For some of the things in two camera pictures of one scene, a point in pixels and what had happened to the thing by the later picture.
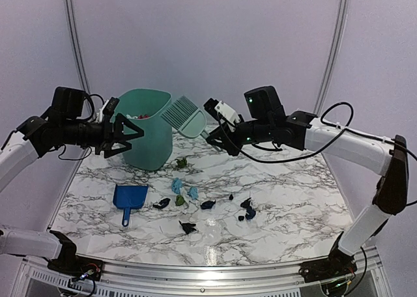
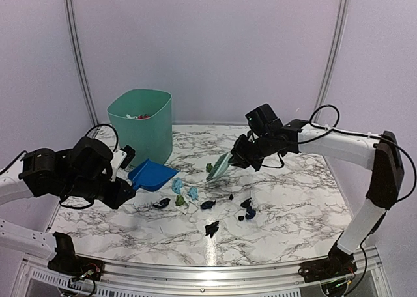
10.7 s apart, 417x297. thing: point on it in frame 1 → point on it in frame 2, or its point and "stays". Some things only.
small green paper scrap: [180, 200] stays
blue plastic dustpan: [129, 196] → [148, 175]
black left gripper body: [93, 137] → [83, 186]
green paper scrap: [182, 163] → [209, 167]
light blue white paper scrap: [193, 192] stays
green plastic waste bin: [151, 110] stays
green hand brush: [190, 120] → [219, 167]
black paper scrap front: [187, 227] → [211, 228]
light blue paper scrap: [176, 184] stays
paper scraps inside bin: [140, 116] stays
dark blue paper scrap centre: [207, 204] stays
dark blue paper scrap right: [245, 204] stays
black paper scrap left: [162, 204] stays
